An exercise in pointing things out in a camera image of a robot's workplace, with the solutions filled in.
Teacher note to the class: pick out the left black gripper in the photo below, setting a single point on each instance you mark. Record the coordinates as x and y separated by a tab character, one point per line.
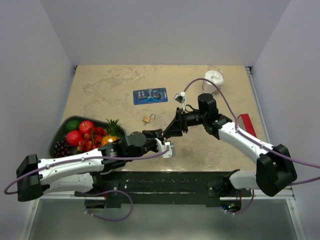
153	134

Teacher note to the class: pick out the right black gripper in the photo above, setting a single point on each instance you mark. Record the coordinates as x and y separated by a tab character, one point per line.
179	124

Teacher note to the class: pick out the brass padlock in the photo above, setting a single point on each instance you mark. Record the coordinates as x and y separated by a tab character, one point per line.
147	119

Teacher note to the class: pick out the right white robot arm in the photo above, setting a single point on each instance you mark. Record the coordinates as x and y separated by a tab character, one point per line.
274	171

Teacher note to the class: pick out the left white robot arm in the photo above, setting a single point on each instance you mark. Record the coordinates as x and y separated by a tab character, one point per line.
38	177

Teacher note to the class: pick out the blue blister card package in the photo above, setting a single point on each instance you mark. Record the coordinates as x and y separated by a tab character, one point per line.
150	96

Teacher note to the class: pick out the orange spiky fruit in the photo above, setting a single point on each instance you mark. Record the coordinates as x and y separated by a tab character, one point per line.
109	139

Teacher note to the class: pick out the white paper roll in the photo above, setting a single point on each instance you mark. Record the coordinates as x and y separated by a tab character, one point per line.
214	77

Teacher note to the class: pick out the red strawberries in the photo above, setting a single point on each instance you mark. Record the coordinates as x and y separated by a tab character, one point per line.
99	134

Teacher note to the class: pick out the yellow red cherries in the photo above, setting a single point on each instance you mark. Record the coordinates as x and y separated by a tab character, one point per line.
86	144

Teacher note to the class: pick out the red apple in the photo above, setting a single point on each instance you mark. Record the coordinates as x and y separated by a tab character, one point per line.
86	127
74	137

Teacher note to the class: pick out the red box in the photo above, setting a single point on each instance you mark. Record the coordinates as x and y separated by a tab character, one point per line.
245	123

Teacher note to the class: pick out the green lime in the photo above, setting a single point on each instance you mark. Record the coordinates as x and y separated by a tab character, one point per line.
72	125

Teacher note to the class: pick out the dark green fruit tray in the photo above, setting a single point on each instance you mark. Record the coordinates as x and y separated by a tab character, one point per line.
60	134

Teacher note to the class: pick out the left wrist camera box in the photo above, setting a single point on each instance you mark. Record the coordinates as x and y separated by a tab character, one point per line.
168	148

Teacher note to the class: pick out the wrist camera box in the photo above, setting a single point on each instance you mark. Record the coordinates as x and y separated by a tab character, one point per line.
168	148
181	98

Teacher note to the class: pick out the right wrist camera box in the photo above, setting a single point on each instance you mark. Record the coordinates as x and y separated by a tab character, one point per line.
181	98

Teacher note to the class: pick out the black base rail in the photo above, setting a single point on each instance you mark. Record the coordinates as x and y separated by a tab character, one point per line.
209	188

